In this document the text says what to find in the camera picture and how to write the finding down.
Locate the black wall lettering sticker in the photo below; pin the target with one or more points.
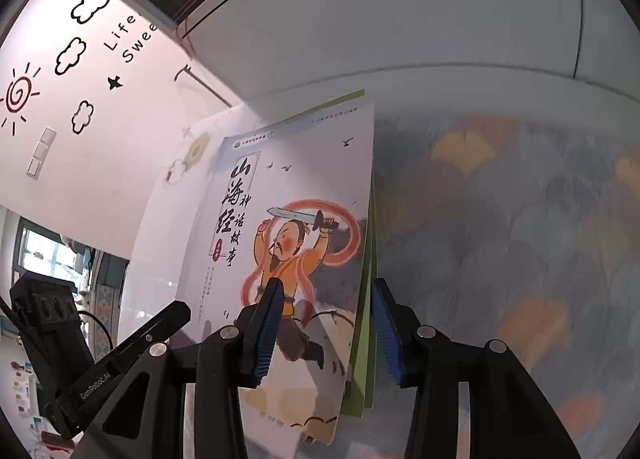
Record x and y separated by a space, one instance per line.
131 39

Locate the black outline cloud sticker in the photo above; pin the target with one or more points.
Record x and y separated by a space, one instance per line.
83 117
70 56
90 5

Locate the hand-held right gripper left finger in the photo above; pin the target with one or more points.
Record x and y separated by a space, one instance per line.
265 334

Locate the bright green cover book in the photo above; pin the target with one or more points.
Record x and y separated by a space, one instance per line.
362 364

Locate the metal rod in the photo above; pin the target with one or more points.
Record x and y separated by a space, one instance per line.
207 86

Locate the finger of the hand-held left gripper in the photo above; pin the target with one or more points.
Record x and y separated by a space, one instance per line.
160 326

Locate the black star wall sticker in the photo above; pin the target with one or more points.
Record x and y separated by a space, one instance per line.
115 83

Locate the white light switch panel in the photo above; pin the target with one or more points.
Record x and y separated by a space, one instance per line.
41 151

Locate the red sun wall sticker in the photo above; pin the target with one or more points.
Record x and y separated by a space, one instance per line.
19 93

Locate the fan pattern tablecloth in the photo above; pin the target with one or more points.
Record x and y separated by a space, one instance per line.
500 264

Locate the sword warrior cover book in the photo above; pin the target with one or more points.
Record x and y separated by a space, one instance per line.
300 179

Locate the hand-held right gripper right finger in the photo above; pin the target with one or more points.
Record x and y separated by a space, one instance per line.
387 334

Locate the patterned curtain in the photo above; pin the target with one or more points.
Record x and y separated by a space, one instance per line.
110 294

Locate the window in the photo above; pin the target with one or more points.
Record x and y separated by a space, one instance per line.
45 259

